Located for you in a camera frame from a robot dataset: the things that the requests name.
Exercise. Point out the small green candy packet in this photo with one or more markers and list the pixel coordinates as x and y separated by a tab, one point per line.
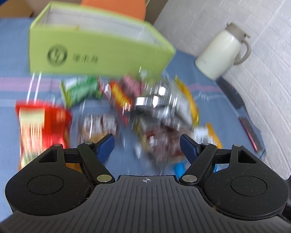
75	90

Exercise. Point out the silver foil snack packet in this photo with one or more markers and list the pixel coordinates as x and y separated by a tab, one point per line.
163	100

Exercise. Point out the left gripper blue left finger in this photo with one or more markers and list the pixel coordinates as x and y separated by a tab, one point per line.
104	147

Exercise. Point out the blue striped tablecloth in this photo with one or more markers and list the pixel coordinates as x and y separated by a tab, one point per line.
18	84

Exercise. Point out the white orange small packet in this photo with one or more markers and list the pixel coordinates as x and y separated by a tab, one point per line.
206	134

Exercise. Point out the green cardboard box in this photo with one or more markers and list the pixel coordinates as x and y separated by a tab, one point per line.
68	38

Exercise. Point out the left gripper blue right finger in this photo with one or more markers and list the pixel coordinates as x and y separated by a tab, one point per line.
190	148

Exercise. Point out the dark red snack packet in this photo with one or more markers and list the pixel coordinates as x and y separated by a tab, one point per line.
159	142

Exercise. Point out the round cake clear packet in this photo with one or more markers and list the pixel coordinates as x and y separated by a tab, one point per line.
93	127

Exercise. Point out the red chips bag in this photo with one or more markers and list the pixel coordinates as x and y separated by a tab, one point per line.
41	125

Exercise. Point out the blue cookie packet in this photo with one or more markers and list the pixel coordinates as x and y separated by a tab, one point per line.
180	168

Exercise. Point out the black power strip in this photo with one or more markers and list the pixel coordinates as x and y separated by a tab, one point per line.
231	93

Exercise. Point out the red orange label snack bar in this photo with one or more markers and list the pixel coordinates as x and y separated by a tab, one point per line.
121	102

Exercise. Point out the cream thermos jug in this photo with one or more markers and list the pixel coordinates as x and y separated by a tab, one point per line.
230	47

